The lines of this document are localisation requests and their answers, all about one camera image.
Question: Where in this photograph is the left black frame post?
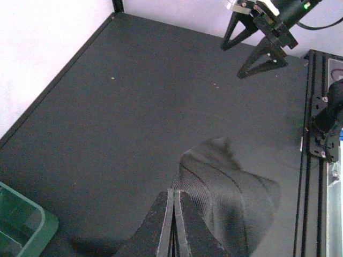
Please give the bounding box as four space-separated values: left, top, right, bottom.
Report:
112 0 124 13

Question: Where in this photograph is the black necktie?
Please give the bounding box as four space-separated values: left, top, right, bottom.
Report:
171 137 280 256

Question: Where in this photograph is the green compartment tray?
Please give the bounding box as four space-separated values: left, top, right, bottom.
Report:
1 183 59 256

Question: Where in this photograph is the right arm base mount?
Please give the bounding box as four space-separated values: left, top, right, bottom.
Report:
308 79 342 162

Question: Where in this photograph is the black aluminium front rail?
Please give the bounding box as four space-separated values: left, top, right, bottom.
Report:
293 50 342 256

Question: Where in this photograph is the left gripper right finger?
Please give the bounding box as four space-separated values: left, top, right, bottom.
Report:
173 190 228 257

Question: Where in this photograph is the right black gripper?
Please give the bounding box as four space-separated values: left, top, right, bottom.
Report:
220 0 322 79

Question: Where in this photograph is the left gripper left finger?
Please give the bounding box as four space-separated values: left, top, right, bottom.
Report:
115 189 174 257

